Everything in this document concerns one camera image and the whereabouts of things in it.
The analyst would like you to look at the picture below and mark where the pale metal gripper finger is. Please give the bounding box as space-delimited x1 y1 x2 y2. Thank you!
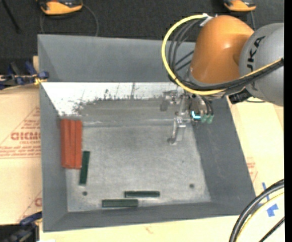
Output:
167 117 180 146
175 123 187 145

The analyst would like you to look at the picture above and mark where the grey metal bin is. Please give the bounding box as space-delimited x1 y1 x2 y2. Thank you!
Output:
37 34 257 231

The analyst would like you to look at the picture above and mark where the dark green flat block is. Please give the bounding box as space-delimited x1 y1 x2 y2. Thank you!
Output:
79 150 91 186
101 199 139 208
124 190 161 199

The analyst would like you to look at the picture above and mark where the red-brown flat block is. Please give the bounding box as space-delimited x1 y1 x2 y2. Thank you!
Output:
75 120 83 169
60 119 71 168
69 119 77 169

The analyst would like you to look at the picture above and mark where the brown cardboard board red print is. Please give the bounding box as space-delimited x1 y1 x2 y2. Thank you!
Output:
0 87 284 227

